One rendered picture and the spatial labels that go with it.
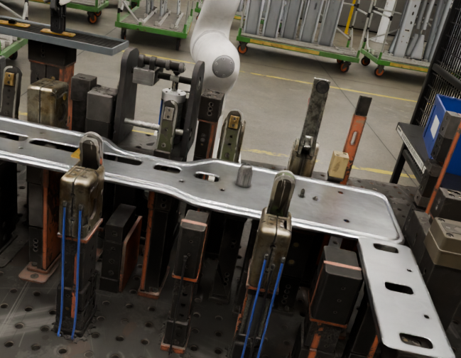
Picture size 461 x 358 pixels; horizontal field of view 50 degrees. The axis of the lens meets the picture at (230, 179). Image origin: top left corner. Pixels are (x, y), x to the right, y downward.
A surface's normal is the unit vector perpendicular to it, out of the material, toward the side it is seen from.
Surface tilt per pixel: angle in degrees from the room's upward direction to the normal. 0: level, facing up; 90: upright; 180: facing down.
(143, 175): 0
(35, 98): 90
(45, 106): 90
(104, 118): 90
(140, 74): 90
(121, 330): 0
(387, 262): 0
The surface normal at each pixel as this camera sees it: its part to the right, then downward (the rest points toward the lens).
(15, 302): 0.17, -0.89
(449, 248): -0.11, 0.38
